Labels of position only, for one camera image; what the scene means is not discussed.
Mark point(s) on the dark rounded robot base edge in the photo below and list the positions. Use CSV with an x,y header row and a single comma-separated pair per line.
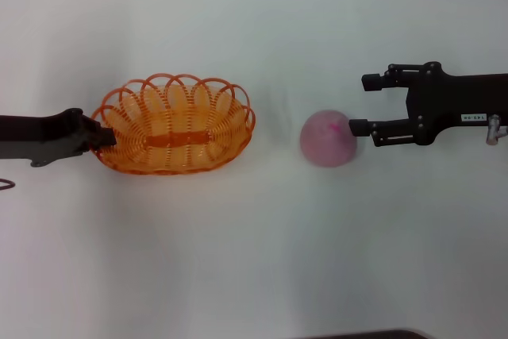
x,y
369,334

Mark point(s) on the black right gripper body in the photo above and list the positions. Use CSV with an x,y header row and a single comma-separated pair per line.
x,y
440,97

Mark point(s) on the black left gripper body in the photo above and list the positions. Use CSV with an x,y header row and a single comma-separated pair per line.
x,y
39,136

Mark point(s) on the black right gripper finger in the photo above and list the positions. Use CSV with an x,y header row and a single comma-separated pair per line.
x,y
372,82
359,127

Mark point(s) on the pink peach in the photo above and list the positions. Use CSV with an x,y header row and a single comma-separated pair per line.
x,y
325,142

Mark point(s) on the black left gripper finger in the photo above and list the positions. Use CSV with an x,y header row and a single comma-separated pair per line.
x,y
105,138

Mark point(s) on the silver plug on right gripper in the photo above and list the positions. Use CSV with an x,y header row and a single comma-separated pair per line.
x,y
492,130

